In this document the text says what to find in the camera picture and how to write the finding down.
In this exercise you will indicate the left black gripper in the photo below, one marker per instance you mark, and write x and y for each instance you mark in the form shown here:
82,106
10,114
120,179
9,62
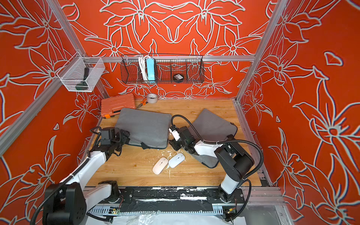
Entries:
123,138

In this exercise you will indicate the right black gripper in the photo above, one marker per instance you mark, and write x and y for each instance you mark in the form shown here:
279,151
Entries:
176,143

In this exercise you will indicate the white computer mouse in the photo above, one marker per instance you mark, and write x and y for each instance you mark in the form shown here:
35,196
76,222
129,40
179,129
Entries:
176,160

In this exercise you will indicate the grey laptop bag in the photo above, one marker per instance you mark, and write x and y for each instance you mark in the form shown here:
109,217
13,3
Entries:
149,130
212,128

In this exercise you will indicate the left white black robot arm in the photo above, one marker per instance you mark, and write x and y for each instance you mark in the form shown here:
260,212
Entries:
69,202

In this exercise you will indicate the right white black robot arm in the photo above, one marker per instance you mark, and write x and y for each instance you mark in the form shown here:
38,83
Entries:
236,162

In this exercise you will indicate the pink computer mouse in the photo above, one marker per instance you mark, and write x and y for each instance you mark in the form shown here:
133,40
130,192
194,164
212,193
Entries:
160,165

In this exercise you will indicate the orange tool case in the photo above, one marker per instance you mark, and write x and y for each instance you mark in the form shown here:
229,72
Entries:
113,105

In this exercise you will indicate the clear tape roll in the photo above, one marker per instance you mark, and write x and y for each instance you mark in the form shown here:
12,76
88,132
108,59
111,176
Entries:
151,98

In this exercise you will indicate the black round tape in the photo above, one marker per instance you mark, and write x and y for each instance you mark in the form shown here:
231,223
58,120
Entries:
178,78

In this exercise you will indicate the dark green flashlight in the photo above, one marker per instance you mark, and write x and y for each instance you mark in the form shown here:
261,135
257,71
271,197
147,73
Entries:
82,86

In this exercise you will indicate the light blue box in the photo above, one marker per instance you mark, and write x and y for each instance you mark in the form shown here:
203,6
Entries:
150,63

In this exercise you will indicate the orange handled pliers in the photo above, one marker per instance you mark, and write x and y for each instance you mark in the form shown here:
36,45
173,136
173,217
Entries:
142,103

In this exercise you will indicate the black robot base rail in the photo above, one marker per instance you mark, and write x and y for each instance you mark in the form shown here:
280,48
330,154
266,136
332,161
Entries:
168,200

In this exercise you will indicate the black wire wall basket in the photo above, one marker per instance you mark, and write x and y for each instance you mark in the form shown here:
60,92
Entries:
134,69

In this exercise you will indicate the clear plastic wall bin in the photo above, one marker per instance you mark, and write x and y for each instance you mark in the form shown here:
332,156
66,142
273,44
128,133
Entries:
71,73

